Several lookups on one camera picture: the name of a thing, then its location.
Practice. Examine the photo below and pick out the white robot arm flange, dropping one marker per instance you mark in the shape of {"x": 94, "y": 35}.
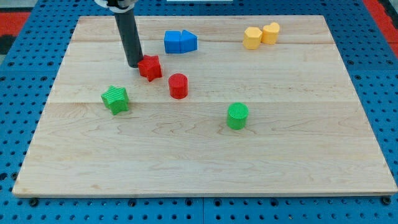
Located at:
{"x": 117, "y": 6}

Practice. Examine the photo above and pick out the red star block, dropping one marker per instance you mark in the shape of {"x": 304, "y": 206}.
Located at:
{"x": 150, "y": 67}

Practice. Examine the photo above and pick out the green star block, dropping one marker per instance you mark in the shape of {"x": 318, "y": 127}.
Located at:
{"x": 116, "y": 99}

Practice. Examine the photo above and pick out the light wooden board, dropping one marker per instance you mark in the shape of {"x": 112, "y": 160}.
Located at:
{"x": 306, "y": 134}

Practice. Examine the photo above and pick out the red cylinder block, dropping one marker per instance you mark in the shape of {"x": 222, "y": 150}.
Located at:
{"x": 178, "y": 86}

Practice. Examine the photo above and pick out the green cylinder block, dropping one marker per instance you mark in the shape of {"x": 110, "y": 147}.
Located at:
{"x": 237, "y": 114}

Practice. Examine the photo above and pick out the blue pentagon block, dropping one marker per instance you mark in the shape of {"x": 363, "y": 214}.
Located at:
{"x": 188, "y": 41}

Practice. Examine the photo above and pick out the blue cube block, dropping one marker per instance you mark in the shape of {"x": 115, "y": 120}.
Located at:
{"x": 172, "y": 41}

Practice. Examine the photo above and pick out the yellow hexagon block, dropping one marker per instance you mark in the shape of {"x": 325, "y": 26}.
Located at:
{"x": 252, "y": 38}

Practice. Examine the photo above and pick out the yellow heart block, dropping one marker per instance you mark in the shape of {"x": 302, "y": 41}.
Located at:
{"x": 270, "y": 33}

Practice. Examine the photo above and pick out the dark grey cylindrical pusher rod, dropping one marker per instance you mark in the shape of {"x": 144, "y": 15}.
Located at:
{"x": 130, "y": 37}

